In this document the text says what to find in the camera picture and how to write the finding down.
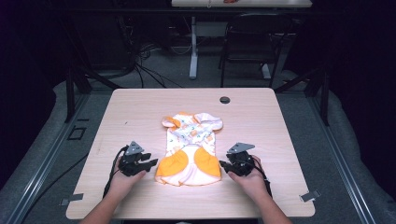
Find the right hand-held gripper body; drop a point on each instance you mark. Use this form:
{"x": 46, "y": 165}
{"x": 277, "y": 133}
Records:
{"x": 242, "y": 161}

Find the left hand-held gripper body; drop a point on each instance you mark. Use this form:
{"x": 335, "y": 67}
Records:
{"x": 132, "y": 155}

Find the orange and white baby romper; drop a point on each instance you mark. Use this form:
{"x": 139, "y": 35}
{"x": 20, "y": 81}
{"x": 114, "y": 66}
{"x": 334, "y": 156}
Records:
{"x": 190, "y": 149}

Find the person's right hand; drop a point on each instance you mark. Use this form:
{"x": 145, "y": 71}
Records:
{"x": 250, "y": 183}

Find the person's left hand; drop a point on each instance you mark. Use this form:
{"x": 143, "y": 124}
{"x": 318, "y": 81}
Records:
{"x": 124, "y": 183}

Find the grey tape strip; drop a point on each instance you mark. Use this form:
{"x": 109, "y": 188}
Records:
{"x": 72, "y": 198}
{"x": 310, "y": 196}

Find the white desk leg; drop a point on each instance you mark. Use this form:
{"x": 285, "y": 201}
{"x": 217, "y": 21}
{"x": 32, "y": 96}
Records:
{"x": 193, "y": 49}

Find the black folding chair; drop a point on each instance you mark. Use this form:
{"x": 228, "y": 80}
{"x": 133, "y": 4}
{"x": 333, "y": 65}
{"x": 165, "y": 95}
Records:
{"x": 252, "y": 40}

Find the aluminium floor rail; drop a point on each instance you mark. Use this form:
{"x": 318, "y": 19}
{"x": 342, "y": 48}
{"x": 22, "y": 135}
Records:
{"x": 342, "y": 161}
{"x": 43, "y": 161}

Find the black metal frame stand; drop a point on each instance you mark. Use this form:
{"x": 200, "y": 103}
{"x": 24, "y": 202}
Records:
{"x": 77, "y": 81}
{"x": 314, "y": 84}

